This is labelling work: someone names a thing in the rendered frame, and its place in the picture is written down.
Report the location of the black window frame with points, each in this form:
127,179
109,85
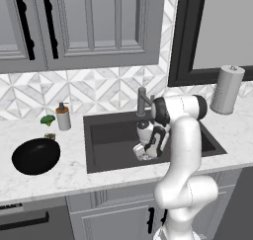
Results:
179,36

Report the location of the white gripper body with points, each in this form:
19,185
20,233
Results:
141,151

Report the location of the grey dishwasher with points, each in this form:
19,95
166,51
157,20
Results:
36,222

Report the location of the white paper towel roll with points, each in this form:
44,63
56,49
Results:
227,89

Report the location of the dark grey sink basin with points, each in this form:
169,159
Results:
115,142

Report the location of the narrow grey cupboard door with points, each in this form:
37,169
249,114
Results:
10,26

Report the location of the grey base cupboard door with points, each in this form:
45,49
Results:
219,214
112,217

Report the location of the wide grey panelled cupboard door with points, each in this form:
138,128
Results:
105,20

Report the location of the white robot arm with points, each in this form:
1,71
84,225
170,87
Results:
184,158

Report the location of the grey metal tap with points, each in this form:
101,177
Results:
142,100

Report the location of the small brown object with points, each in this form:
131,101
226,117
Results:
50,136

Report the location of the grey soap dispenser orange collar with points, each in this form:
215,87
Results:
63,119

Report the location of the green broccoli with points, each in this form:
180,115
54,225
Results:
47,120

